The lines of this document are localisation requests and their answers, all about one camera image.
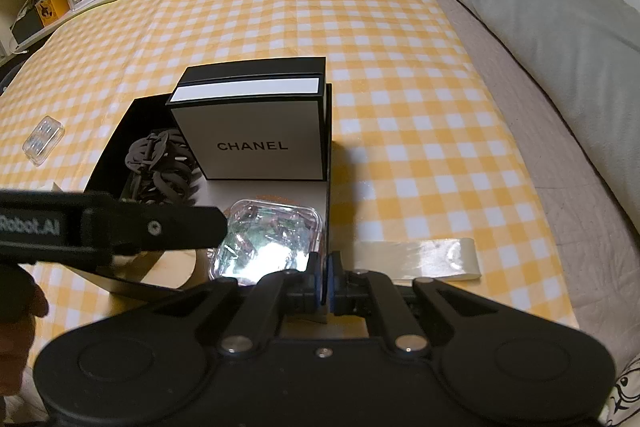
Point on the translucent plastic strip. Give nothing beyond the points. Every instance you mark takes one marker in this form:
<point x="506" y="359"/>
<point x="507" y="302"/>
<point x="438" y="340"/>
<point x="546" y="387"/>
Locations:
<point x="420" y="257"/>

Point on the person's left hand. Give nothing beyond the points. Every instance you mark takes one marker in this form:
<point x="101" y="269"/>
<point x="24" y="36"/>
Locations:
<point x="17" y="307"/>

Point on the grey hair claw clip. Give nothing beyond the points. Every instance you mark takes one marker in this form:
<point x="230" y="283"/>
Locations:
<point x="165" y="177"/>

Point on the yellow box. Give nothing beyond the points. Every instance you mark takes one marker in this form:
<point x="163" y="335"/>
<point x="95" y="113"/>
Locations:
<point x="52" y="8"/>

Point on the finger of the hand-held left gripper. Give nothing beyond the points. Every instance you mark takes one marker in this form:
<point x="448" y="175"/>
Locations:
<point x="170" y="227"/>

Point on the grey pillow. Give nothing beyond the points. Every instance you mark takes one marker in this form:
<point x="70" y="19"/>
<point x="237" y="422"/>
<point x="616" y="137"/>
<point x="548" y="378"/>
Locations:
<point x="550" y="22"/>

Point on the yellow checkered cloth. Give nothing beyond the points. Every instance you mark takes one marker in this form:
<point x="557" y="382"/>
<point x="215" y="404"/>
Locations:
<point x="400" y="57"/>

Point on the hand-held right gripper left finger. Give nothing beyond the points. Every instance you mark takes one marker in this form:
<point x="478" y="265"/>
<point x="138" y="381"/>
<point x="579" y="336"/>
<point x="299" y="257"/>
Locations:
<point x="316" y="279"/>

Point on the beige bed sheet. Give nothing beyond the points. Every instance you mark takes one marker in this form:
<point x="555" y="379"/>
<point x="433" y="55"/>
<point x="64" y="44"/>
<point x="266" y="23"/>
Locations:
<point x="565" y="217"/>

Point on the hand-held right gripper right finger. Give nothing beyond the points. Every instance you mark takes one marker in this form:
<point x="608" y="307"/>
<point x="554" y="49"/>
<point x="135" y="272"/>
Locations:
<point x="330" y="279"/>

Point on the small black box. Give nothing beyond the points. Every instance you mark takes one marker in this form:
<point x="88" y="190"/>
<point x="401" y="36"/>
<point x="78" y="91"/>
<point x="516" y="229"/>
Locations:
<point x="27" y="27"/>

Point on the small clear ribbed plastic case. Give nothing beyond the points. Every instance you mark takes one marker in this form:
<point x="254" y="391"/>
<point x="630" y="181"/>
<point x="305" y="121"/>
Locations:
<point x="44" y="141"/>

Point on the clear case with iridescent pieces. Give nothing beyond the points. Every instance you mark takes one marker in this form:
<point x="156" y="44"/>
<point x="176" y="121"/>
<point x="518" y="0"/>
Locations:
<point x="270" y="237"/>

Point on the white printed cloth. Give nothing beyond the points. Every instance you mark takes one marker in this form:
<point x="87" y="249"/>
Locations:
<point x="622" y="402"/>

